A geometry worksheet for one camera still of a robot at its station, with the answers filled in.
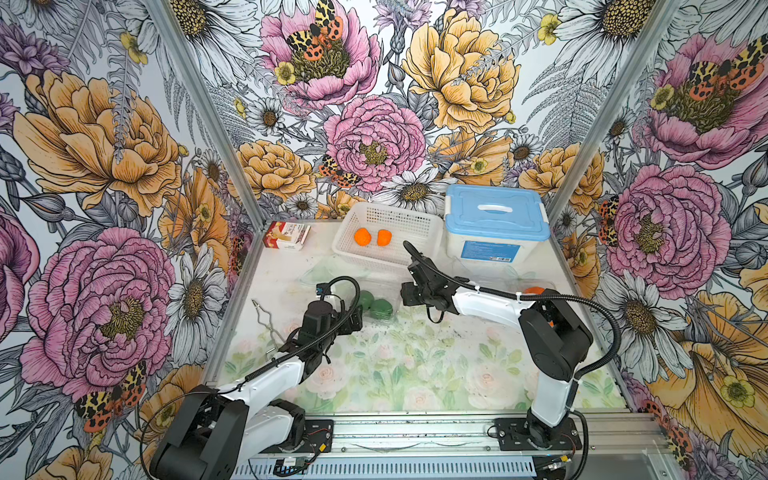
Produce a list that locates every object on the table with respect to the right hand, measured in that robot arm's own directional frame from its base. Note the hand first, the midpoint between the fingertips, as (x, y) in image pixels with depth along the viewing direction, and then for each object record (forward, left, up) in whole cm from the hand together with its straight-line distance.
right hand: (410, 298), depth 94 cm
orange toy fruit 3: (+3, -40, -2) cm, 40 cm away
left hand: (-6, +19, +1) cm, 20 cm away
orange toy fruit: (+26, +16, 0) cm, 30 cm away
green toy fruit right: (-4, +9, +1) cm, 10 cm away
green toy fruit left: (0, +13, 0) cm, 13 cm away
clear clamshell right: (+8, -38, -8) cm, 40 cm away
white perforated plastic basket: (+28, +11, 0) cm, 31 cm away
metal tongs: (-4, +43, -5) cm, 44 cm away
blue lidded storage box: (+18, -26, +12) cm, 34 cm away
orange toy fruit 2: (+27, +8, -1) cm, 28 cm away
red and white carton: (+29, +44, 0) cm, 53 cm away
